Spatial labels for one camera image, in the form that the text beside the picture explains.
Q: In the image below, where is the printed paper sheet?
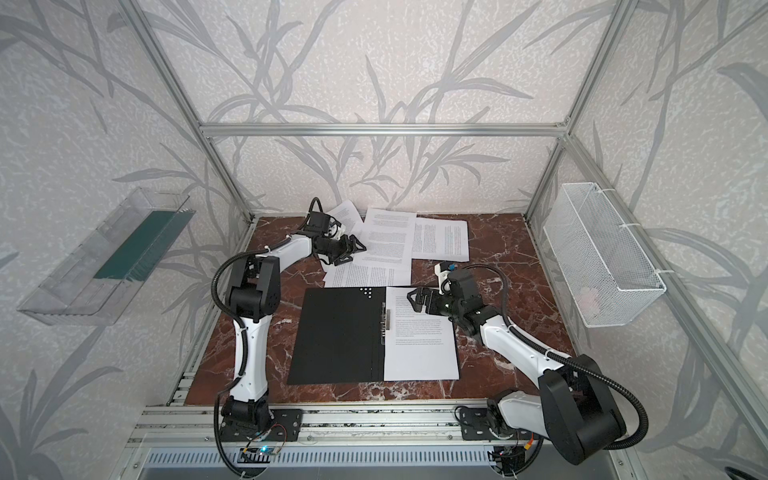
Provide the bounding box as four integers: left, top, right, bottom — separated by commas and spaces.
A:
383, 287, 460, 381

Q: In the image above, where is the folder white cover black inside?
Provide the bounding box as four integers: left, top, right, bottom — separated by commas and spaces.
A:
286, 286, 462, 386

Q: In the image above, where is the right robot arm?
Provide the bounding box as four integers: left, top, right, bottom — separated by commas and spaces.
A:
406, 262, 648, 465

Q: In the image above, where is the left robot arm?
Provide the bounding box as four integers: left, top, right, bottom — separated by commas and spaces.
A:
211, 210, 367, 434

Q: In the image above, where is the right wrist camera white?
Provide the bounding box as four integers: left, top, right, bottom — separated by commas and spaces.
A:
434, 261, 455, 295

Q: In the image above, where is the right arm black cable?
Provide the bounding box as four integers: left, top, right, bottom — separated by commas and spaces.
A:
455, 263, 650, 451

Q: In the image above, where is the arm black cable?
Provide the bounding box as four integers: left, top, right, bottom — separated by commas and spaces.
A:
211, 196, 325, 478
455, 263, 650, 451

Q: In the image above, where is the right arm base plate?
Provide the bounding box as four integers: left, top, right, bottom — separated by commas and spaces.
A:
453, 405, 513, 441

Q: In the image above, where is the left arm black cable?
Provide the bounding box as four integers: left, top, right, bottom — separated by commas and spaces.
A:
211, 196, 325, 478

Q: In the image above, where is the aluminium front rail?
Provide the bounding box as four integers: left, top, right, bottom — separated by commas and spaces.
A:
125, 400, 631, 448

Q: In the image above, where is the white wire mesh basket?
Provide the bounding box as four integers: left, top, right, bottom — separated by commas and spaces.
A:
543, 182, 667, 328

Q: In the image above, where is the aluminium frame horizontal bar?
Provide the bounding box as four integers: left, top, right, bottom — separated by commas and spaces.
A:
200, 123, 566, 137

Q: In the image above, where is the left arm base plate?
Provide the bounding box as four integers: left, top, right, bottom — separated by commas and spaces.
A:
255, 408, 304, 443

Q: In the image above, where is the clear plastic wall tray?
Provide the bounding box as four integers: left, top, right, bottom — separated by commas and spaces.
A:
18, 187, 195, 326

